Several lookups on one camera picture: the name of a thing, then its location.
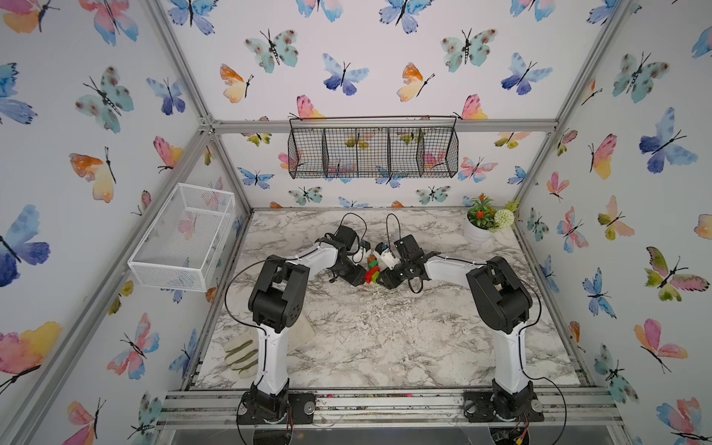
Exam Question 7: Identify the aluminium front rail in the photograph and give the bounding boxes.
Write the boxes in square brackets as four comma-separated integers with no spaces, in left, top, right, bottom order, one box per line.
[158,387,623,430]

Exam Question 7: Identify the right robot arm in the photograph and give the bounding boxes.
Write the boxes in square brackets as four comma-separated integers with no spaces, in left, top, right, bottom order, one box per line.
[376,235,533,396]

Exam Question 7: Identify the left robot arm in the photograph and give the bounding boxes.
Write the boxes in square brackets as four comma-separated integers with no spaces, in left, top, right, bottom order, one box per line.
[248,225,367,396]

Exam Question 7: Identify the potted flower plant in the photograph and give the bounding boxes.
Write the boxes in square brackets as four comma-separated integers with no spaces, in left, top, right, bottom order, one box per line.
[463,194,520,246]

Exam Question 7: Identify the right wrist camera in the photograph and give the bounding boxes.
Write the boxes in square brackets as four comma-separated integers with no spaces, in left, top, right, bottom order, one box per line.
[374,242,399,269]

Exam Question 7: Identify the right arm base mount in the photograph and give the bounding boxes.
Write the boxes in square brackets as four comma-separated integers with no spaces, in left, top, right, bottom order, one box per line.
[463,389,544,423]

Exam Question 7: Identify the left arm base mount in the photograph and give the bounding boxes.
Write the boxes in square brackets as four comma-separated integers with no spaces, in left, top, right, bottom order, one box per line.
[237,390,316,426]

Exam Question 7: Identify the black wire basket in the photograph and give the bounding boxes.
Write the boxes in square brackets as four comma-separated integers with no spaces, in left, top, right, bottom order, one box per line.
[281,116,460,180]

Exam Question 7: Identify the white mesh basket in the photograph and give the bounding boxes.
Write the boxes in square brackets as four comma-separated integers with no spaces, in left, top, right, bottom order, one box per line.
[128,183,237,292]

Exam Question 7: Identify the long red lego brick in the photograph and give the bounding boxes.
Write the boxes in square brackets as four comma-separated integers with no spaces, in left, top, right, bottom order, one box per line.
[365,265,381,284]

